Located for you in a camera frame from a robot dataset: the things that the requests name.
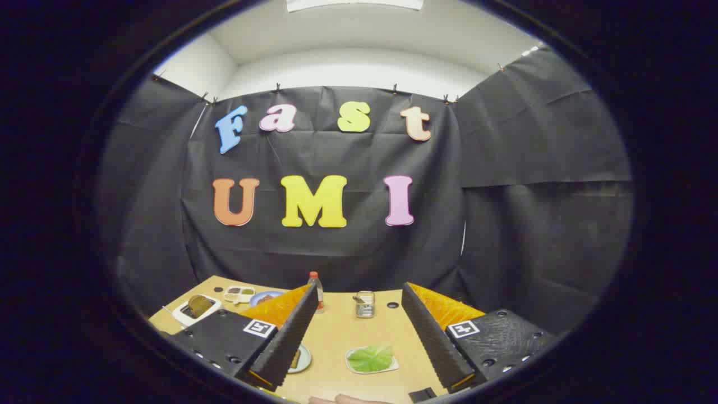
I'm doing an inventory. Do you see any white square plate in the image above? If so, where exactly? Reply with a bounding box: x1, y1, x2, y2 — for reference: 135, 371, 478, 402
344, 345, 400, 375

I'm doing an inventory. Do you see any clear bottle with red cap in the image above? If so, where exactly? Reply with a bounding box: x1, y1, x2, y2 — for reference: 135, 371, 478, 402
308, 272, 325, 314

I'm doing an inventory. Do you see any ceiling light panel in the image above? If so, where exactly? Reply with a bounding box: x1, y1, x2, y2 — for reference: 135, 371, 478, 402
286, 0, 425, 13

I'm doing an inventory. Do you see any metal wire cutlery holder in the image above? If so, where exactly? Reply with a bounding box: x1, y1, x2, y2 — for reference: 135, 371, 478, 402
353, 291, 376, 319

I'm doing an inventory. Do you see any green lettuce leaf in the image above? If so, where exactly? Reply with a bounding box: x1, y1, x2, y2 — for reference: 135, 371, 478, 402
348, 346, 394, 373

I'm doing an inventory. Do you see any pale green round plate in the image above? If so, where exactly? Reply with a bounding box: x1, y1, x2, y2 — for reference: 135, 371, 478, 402
287, 344, 312, 375

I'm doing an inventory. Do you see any brown toasted bread slice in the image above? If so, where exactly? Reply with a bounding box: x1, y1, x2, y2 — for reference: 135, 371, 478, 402
187, 295, 214, 318

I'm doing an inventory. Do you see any blue round plate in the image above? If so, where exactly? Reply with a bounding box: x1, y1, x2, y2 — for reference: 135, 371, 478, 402
249, 290, 287, 308

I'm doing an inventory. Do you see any white toaster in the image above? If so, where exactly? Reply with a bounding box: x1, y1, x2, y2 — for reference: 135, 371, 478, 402
171, 294, 223, 328

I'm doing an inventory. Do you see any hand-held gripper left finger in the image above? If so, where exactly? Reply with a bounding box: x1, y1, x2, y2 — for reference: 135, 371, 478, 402
167, 283, 319, 392

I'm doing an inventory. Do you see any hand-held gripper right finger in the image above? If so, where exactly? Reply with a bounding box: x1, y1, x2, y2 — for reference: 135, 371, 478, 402
402, 282, 559, 393

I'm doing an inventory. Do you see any white divided seasoning tray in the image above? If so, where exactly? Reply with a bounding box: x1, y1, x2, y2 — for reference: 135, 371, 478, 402
223, 286, 256, 305

